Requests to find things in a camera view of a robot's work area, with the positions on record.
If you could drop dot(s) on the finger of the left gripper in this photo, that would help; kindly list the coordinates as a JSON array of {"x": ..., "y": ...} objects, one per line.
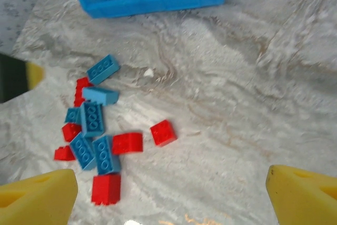
[{"x": 15, "y": 77}]

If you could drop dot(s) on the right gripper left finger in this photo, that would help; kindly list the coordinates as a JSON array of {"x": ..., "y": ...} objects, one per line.
[{"x": 34, "y": 201}]

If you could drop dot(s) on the blue lego brick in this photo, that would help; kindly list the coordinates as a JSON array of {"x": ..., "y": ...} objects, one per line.
[
  {"x": 92, "y": 119},
  {"x": 101, "y": 95},
  {"x": 83, "y": 154},
  {"x": 71, "y": 115},
  {"x": 103, "y": 69},
  {"x": 105, "y": 155}
]

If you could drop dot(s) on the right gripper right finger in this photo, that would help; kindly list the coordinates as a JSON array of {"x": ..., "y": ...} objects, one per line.
[{"x": 302, "y": 201}]

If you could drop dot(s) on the red lego brick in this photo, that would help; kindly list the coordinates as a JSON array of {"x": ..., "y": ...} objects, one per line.
[
  {"x": 79, "y": 90},
  {"x": 127, "y": 143},
  {"x": 163, "y": 132},
  {"x": 70, "y": 131},
  {"x": 106, "y": 189},
  {"x": 64, "y": 154}
]

